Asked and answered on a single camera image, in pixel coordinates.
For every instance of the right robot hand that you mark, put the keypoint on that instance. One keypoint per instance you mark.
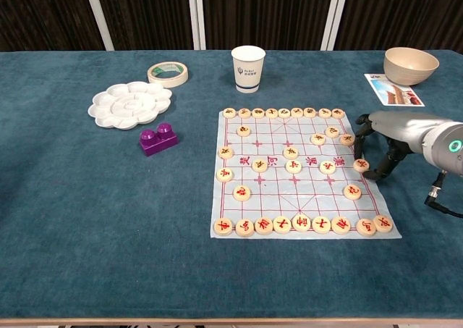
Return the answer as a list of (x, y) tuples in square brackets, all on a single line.
[(401, 129)]

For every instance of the round wooden xiangqi piece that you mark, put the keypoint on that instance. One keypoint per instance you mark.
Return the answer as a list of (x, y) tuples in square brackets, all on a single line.
[(383, 223), (366, 227), (225, 152), (332, 131), (271, 113), (338, 113), (245, 229), (293, 166), (340, 225), (258, 113), (309, 112), (243, 130), (284, 113), (229, 113), (282, 224), (321, 224), (264, 225), (346, 139), (327, 167), (352, 192), (318, 139), (244, 113), (241, 193), (291, 152), (325, 113), (224, 174), (361, 166), (259, 166), (223, 226), (301, 222), (297, 112)]

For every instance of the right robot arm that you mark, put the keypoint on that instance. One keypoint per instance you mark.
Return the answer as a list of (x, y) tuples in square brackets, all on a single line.
[(445, 150)]

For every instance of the picture postcard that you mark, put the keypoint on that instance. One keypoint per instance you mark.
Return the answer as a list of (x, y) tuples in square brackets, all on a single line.
[(394, 94)]

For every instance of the beige bowl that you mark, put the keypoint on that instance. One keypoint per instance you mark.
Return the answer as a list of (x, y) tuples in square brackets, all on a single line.
[(405, 72)]

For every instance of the plastic xiangqi board sheet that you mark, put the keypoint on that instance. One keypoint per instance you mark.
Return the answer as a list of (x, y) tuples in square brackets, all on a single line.
[(275, 197)]

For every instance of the white paper cup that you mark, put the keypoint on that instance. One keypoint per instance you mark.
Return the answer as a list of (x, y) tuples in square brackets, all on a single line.
[(248, 71)]

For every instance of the beige masking tape roll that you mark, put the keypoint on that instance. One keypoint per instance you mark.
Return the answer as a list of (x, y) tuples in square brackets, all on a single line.
[(181, 79)]

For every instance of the purple building block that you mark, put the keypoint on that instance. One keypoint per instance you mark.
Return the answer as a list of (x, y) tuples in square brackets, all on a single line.
[(159, 143)]

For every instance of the white flower paint palette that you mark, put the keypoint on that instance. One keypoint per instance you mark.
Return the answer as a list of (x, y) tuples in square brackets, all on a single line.
[(126, 105)]

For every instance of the teal table cloth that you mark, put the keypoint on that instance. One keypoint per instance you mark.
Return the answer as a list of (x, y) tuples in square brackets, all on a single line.
[(108, 234)]

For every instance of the white partition post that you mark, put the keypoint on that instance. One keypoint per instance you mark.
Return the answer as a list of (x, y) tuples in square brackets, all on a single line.
[(335, 16), (97, 16), (197, 16)]

